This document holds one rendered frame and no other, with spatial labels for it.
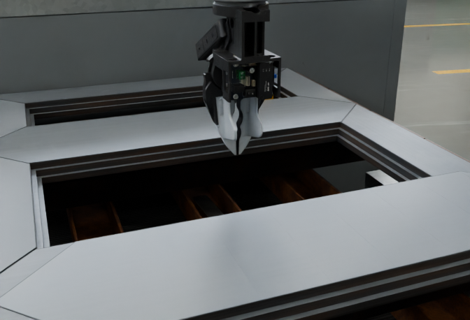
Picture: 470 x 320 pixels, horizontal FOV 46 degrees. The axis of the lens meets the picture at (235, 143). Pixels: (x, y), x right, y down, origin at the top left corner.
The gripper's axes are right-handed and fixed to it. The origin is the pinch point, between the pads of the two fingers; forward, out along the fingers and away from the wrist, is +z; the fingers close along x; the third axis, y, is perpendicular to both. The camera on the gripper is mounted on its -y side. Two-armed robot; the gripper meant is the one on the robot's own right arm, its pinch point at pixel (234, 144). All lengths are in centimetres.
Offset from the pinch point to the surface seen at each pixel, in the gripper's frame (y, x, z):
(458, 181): 11.9, 30.4, 5.7
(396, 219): 18.0, 15.3, 5.8
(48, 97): -54, -23, 6
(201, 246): 15.6, -10.1, 5.8
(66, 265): 13.9, -25.1, 5.8
